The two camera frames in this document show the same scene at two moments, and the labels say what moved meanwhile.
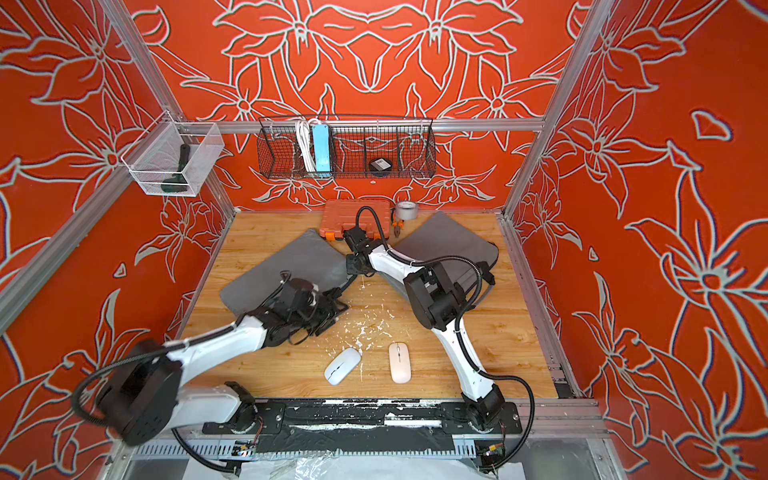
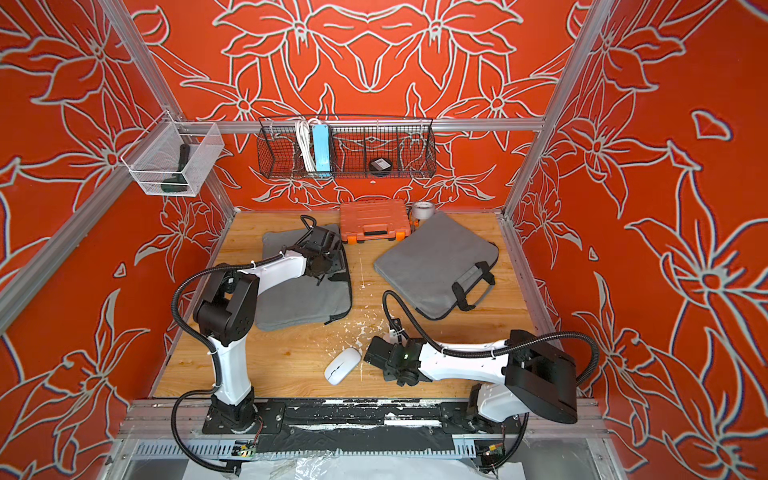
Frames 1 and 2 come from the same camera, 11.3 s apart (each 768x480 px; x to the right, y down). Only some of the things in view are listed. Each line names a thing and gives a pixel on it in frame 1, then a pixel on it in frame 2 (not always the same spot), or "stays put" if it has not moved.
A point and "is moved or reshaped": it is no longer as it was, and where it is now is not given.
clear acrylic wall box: x=172 y=157 stays put
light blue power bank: x=321 y=143 stays put
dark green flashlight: x=177 y=183 stays put
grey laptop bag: x=309 y=256 is moved or reshaped
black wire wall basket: x=362 y=148 stays put
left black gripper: x=329 y=316 -> x=334 y=255
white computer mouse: x=343 y=366 stays put
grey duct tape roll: x=407 y=210 -> x=423 y=210
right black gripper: x=355 y=266 -> x=387 y=373
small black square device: x=380 y=164 stays put
